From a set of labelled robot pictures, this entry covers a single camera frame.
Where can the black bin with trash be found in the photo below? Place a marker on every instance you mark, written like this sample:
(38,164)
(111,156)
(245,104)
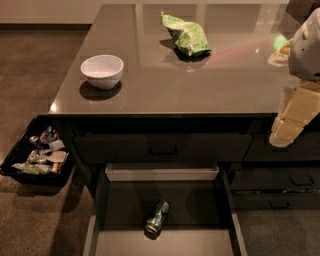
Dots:
(39,156)

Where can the open middle drawer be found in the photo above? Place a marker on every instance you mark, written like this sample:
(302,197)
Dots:
(202,220)

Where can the closed top drawer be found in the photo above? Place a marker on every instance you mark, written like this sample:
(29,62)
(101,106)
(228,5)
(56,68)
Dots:
(197,148)

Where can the green chip bag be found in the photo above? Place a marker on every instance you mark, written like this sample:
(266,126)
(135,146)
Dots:
(189,37)

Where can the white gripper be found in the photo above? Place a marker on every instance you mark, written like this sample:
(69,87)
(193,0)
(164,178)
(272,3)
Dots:
(306,53)

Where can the dark object counter corner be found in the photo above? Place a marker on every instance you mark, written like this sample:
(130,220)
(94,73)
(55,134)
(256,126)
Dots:
(300,10)

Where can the green soda can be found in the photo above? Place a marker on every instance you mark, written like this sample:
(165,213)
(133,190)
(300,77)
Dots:
(161,209)

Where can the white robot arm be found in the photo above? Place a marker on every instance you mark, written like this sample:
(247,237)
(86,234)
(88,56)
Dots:
(304,58)

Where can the white ceramic bowl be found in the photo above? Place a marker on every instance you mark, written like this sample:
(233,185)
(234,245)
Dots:
(103,71)

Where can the right dark cabinet drawers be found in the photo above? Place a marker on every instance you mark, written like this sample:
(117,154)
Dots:
(278,178)

